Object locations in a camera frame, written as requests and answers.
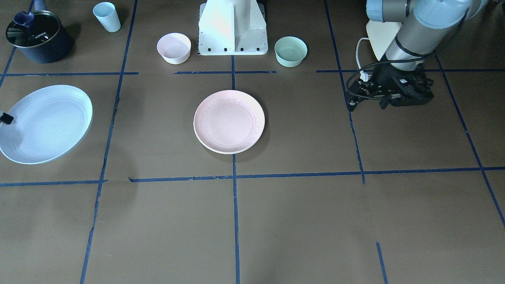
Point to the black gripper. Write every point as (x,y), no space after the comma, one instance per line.
(385,79)

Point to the robot black gripper finger tip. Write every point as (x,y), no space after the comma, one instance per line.
(6,118)

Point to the blue plate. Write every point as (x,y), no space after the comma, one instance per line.
(47,124)

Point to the pink plate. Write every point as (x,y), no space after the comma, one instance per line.
(229,122)

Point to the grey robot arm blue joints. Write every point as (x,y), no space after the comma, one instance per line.
(425,23)

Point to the green bowl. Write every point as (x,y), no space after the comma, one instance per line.
(290,51)

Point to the dark blue pot with lid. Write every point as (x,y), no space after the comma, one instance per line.
(39,34)

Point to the light blue cup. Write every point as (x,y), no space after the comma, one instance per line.
(107,15)

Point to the pink bowl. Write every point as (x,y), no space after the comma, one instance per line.
(174,48)

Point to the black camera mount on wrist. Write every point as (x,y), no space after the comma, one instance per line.
(414,90)

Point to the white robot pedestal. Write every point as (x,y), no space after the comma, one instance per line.
(232,28)

